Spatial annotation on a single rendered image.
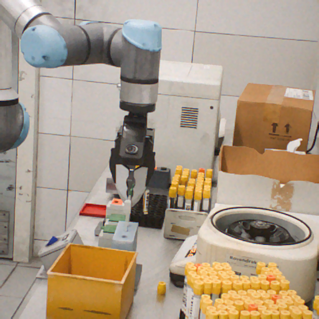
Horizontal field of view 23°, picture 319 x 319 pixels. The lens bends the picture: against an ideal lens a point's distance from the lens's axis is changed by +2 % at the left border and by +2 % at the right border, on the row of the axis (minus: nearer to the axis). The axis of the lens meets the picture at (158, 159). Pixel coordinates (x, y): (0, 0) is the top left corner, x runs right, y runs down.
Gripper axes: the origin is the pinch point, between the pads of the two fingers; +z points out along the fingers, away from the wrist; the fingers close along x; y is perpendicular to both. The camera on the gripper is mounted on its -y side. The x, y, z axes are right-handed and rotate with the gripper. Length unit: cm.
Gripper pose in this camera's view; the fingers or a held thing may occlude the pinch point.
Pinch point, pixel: (129, 201)
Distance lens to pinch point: 154.6
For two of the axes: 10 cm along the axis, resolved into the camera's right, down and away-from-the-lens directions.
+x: -9.9, -1.0, 0.5
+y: 0.8, -2.8, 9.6
